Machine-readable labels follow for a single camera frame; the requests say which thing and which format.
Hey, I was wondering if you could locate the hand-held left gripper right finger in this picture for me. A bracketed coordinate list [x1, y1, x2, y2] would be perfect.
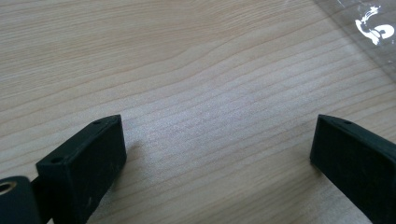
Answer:
[309, 114, 396, 224]

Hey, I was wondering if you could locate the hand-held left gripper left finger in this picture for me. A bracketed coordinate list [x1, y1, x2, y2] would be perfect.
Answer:
[35, 114, 128, 224]

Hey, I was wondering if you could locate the clear plastic bag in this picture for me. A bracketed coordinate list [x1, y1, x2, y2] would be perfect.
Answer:
[312, 0, 396, 82]

